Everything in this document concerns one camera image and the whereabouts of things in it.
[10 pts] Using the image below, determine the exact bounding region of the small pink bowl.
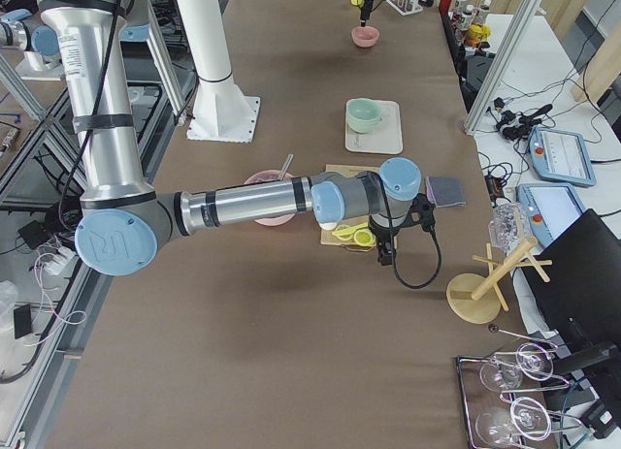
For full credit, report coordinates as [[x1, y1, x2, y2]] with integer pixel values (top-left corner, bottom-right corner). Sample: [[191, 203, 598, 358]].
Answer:
[[351, 25, 380, 48]]

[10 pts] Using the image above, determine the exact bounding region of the large pink bowl with ice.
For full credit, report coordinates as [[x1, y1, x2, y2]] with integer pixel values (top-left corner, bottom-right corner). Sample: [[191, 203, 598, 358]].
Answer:
[[245, 170, 295, 227]]

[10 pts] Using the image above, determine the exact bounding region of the lemon slice upper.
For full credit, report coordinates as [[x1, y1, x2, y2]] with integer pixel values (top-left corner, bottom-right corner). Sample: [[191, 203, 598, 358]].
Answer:
[[352, 228, 376, 247]]

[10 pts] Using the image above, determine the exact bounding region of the yellow plastic toy knife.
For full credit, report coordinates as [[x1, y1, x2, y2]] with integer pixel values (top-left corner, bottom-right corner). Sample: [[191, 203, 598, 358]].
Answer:
[[332, 223, 368, 241]]

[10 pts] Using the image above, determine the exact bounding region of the grey folded cloth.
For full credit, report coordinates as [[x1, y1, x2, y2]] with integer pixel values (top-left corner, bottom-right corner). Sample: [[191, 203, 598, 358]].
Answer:
[[426, 176, 466, 208]]

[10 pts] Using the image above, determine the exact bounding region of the cream rabbit tray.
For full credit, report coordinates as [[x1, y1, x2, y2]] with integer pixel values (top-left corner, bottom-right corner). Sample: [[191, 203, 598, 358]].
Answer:
[[344, 100, 403, 155]]

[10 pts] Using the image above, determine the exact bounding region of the wooden cup tree stand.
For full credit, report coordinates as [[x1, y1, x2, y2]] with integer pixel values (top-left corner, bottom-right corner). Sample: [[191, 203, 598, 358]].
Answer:
[[446, 236, 553, 324]]

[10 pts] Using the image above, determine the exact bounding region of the clear glass mug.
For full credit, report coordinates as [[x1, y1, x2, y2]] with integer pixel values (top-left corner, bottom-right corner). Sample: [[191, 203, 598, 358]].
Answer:
[[488, 203, 532, 253]]

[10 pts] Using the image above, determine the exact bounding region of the blue teach pendant near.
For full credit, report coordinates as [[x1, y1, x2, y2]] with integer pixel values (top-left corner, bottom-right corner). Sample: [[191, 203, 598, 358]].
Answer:
[[516, 182, 586, 247]]

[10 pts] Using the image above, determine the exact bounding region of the blue teach pendant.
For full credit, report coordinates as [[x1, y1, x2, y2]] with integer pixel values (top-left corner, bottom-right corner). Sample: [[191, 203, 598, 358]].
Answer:
[[516, 182, 586, 247], [529, 126, 597, 187]]

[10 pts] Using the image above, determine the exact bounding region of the blue teach pendant far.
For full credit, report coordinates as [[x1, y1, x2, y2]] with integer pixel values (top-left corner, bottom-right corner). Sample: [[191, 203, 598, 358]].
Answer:
[[529, 126, 597, 187]]

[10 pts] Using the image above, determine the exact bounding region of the wine glass upper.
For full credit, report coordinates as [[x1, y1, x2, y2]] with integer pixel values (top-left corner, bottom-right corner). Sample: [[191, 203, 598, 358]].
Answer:
[[479, 342, 553, 393]]

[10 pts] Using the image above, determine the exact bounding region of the wine glass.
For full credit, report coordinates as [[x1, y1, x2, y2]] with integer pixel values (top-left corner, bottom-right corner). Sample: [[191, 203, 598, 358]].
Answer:
[[479, 342, 553, 393], [475, 397, 552, 448]]

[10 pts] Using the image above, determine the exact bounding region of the black monitor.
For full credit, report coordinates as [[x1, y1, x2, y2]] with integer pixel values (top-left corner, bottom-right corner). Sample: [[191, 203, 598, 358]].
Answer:
[[527, 209, 620, 352]]

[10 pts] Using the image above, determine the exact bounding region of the wine glass lower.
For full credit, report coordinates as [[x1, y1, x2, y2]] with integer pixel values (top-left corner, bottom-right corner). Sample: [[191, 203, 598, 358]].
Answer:
[[475, 397, 552, 448]]

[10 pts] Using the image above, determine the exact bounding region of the black camera cable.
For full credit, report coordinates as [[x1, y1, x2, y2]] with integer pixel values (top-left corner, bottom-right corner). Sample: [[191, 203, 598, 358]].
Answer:
[[390, 223, 442, 290]]

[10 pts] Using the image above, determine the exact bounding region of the aluminium frame post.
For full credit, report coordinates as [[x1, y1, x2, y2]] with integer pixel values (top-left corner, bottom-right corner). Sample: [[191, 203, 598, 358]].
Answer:
[[464, 0, 542, 136]]

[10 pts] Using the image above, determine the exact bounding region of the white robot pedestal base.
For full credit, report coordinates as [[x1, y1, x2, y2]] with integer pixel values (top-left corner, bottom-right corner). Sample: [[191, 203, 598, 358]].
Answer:
[[177, 0, 260, 144]]

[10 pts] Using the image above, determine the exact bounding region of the black wire glass rack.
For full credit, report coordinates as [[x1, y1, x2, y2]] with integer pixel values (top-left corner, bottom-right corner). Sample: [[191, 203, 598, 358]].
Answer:
[[455, 356, 584, 448]]

